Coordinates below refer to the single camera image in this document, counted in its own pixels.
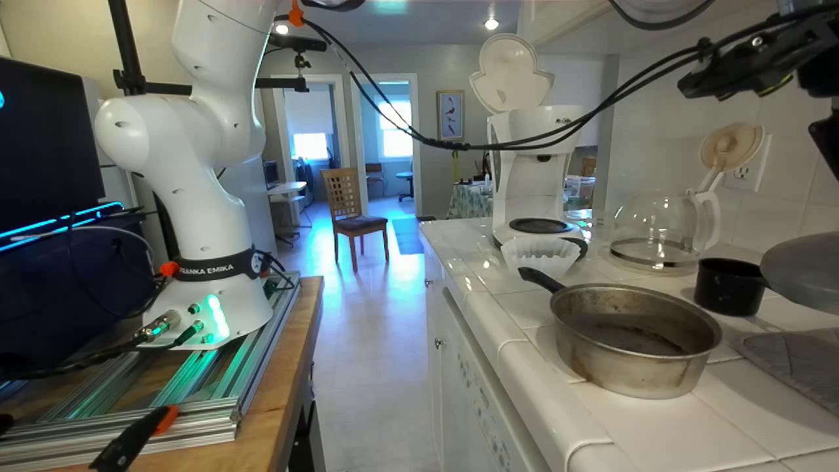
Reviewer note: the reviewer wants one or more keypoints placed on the black camera mount rod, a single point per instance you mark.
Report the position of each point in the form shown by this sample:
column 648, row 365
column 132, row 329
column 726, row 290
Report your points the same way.
column 131, row 54

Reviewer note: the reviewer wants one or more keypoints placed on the small black measuring cup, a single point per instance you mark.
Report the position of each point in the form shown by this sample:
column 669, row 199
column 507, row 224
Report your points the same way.
column 730, row 290

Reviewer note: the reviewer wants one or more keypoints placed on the cream round plug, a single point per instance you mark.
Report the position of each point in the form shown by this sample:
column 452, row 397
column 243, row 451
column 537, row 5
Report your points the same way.
column 732, row 144

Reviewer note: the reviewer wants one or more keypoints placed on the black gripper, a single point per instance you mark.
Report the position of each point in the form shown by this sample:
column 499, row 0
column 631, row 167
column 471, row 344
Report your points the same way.
column 829, row 147

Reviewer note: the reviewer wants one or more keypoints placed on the black stereo camera on mount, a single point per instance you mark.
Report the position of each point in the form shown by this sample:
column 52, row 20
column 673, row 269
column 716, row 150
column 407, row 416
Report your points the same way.
column 297, row 42

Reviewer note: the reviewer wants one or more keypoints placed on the gray dish mat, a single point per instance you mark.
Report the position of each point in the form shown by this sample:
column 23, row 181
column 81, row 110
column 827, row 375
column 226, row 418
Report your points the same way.
column 789, row 369

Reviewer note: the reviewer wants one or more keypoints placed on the white coffee maker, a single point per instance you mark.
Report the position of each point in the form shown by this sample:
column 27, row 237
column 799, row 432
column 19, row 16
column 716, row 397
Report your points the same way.
column 525, row 186

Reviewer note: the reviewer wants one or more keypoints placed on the white wall outlet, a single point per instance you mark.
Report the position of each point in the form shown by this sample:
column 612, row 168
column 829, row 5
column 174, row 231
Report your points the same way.
column 756, row 173

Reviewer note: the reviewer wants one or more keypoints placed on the light wooden lattice chair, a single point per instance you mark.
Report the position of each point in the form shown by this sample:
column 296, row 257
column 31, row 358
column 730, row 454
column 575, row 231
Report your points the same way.
column 349, row 224

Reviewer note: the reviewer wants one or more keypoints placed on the blue floor rug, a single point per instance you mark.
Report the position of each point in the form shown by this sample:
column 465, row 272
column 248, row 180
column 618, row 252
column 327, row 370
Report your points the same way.
column 407, row 235

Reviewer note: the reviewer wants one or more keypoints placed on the white lower counter cabinet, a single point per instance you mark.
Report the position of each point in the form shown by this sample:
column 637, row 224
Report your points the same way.
column 474, row 395

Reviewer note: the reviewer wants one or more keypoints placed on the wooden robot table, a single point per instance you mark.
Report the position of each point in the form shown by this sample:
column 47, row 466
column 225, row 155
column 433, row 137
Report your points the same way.
column 279, row 383

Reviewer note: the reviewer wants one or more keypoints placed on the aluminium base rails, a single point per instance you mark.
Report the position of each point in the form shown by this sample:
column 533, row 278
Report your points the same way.
column 174, row 390

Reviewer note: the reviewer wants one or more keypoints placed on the glass coffee carafe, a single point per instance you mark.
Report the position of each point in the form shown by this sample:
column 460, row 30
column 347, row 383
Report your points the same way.
column 664, row 226

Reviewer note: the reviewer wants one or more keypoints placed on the framed wall picture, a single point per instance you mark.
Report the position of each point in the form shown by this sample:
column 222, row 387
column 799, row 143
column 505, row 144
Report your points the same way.
column 452, row 117

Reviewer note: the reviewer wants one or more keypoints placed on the dark computer monitor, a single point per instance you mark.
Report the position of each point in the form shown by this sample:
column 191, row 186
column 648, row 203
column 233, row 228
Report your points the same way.
column 48, row 139

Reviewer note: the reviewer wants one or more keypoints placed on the metal pot lid black knob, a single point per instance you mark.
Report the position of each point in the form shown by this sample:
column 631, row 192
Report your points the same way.
column 810, row 272

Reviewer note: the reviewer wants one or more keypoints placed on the dark blue bag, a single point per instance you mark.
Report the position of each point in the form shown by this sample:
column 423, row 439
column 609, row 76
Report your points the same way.
column 69, row 290

